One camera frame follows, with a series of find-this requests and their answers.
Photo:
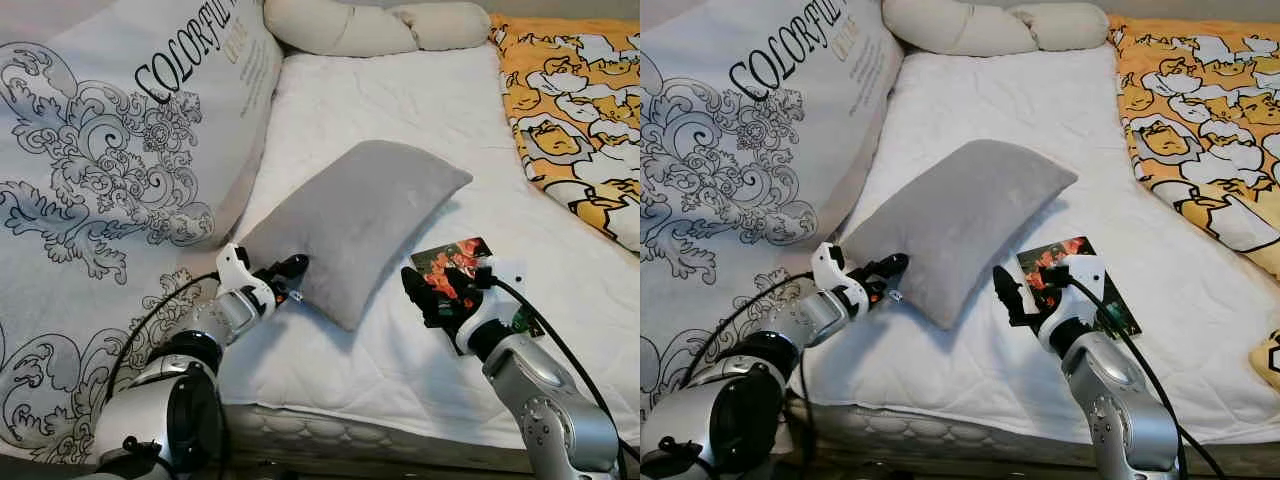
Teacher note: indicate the long beige headboard cushion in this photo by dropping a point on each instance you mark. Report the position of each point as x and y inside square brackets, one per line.
[335, 28]
[955, 28]

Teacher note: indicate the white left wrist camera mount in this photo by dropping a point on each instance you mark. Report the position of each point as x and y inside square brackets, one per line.
[238, 275]
[835, 275]

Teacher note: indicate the grey plush pillow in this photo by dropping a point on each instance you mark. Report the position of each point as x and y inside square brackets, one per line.
[970, 210]
[370, 210]

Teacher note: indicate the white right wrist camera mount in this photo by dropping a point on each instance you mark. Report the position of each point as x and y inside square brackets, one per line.
[495, 295]
[1075, 290]

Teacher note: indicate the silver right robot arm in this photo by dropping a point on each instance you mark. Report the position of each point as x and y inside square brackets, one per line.
[1120, 400]
[545, 400]

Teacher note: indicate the short beige headboard cushion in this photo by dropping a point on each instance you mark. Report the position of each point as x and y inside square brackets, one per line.
[450, 25]
[1065, 25]

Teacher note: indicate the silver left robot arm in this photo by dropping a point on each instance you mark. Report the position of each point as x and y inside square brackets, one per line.
[160, 400]
[720, 410]

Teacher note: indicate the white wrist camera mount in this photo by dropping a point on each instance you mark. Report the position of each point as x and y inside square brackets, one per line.
[835, 275]
[238, 275]
[495, 295]
[1075, 290]

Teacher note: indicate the red and green cover book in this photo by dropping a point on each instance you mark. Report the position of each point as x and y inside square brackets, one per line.
[455, 255]
[1050, 258]

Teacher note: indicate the large white ornament print pillow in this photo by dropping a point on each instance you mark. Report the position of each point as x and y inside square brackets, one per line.
[740, 120]
[100, 120]

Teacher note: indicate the white quilted mattress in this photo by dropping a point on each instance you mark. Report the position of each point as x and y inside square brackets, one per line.
[1010, 100]
[400, 100]

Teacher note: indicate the yellow cartoon print blanket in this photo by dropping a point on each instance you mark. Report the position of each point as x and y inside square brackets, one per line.
[570, 110]
[1200, 120]

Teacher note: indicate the grey bed base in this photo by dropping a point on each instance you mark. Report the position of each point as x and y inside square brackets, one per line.
[950, 440]
[380, 440]

